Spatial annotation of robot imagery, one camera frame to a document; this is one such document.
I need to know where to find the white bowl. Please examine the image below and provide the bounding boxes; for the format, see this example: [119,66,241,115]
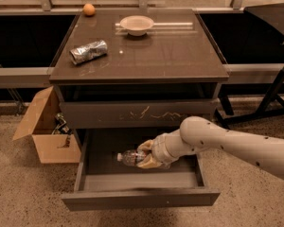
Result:
[120,15,154,36]

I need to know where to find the black rolling stand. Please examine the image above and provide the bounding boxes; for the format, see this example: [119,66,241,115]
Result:
[215,3,284,129]

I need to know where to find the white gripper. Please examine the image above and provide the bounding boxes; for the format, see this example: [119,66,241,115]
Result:
[136,133,176,169]

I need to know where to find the orange fruit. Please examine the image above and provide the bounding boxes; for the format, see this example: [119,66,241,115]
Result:
[83,4,96,16]

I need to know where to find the closed scratched top drawer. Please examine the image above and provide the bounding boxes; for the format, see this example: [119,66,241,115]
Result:
[60,99,218,129]

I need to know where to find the items inside cardboard box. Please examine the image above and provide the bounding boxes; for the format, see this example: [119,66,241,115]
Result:
[52,113,72,134]

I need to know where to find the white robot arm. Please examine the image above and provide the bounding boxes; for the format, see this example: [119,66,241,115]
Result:
[137,116,284,180]

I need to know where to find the dark brown drawer cabinet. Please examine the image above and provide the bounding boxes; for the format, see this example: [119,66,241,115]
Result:
[50,9,228,143]

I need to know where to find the open middle drawer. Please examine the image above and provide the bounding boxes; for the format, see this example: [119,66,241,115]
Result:
[62,128,221,211]

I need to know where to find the crumpled silver foil bag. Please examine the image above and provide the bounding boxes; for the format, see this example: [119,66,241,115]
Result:
[69,40,108,65]

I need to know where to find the open cardboard box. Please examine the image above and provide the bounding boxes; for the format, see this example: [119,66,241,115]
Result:
[13,87,80,164]

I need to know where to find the clear plastic water bottle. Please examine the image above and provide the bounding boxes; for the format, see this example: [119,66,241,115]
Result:
[116,148,172,170]

